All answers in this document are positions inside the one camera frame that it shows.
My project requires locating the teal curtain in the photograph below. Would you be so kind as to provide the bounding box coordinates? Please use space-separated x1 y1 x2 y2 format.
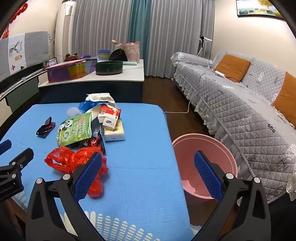
128 0 152 61

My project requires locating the framed wall picture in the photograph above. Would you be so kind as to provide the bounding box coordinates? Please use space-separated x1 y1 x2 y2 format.
236 0 284 18

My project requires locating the white standing air conditioner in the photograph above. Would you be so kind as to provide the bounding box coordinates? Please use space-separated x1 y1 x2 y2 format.
55 1 77 64

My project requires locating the green panda snack packet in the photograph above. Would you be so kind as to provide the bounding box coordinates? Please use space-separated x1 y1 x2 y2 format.
56 112 92 147

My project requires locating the pink fabric basket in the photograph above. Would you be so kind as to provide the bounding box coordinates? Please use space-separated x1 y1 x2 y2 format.
115 41 140 64

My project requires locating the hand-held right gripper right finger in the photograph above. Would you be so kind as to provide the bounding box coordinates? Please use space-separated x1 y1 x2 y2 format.
194 151 271 241

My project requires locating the white phone holder stand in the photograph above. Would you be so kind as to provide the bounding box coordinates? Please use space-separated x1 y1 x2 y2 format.
196 35 213 57

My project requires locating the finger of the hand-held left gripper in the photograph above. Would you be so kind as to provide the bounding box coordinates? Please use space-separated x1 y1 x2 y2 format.
0 139 12 156
0 148 34 173

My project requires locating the orange cushion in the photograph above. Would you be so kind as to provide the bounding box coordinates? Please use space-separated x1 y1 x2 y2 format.
214 54 251 82
272 72 296 130

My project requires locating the white rod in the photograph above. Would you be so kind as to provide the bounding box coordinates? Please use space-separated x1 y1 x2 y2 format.
0 70 47 96

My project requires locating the black hat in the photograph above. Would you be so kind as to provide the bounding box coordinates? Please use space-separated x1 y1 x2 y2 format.
109 49 128 62

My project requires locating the stack of coloured bowls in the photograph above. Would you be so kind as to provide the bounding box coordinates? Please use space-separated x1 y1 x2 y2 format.
97 49 112 61

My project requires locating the pale purple ribbed ball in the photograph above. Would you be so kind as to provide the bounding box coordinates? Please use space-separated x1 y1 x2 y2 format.
66 107 81 117

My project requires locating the small white carton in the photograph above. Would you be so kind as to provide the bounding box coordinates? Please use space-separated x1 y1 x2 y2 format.
102 117 119 130

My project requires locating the grey quilted sofa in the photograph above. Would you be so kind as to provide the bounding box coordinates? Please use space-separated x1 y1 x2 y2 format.
171 51 296 204

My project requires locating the red plastic bag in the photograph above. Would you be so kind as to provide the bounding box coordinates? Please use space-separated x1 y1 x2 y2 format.
45 146 109 198

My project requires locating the white wet wipes packet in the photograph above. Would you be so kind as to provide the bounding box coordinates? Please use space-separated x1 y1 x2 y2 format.
86 93 116 109

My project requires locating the colourful rectangular box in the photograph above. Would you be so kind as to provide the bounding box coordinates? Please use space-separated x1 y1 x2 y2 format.
45 58 98 83

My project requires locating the dark green round tin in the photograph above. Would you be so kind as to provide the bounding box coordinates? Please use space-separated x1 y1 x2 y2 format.
95 61 123 76

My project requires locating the pink plastic basin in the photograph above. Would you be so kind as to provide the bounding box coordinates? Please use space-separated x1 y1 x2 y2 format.
172 134 238 200

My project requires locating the white cable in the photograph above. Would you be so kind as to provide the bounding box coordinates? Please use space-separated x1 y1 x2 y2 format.
164 70 215 114

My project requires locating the red knot wall decoration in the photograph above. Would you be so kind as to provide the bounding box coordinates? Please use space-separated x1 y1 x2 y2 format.
0 3 27 40

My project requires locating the blue plastic bag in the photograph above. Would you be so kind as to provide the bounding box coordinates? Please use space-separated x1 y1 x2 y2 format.
78 96 102 114

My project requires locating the grey curtain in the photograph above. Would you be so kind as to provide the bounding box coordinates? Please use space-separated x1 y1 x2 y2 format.
74 0 133 58
148 0 215 78

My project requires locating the blue patterned tablecloth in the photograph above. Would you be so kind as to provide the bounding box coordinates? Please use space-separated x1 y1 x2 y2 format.
0 103 201 241

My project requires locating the red white cigarette box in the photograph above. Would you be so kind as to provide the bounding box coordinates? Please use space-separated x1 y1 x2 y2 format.
97 104 121 123

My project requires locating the white top coffee table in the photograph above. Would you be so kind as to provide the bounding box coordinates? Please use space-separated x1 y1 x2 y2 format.
38 59 145 105

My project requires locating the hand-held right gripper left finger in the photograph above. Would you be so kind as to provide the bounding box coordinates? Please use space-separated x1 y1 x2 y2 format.
25 152 109 241

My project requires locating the grey television dust cover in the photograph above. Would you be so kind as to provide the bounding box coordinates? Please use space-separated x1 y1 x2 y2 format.
0 31 50 81

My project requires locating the black red snack wrapper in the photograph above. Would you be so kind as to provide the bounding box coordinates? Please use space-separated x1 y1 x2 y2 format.
76 131 106 156

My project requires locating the pale yellow tissue packet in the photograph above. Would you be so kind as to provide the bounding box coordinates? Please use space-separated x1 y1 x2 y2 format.
104 118 125 142

